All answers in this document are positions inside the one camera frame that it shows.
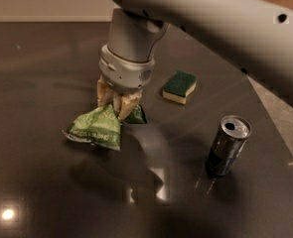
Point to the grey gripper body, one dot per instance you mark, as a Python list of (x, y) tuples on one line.
[(125, 73)]

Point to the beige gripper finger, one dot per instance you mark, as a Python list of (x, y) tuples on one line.
[(105, 93), (125, 103)]

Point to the silver drink can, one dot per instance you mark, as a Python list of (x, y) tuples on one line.
[(233, 132)]

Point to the green and yellow sponge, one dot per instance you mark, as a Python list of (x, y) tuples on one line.
[(179, 87)]

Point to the green jalapeno chip bag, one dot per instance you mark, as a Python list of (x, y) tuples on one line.
[(102, 126)]

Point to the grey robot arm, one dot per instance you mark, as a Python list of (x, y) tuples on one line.
[(254, 35)]

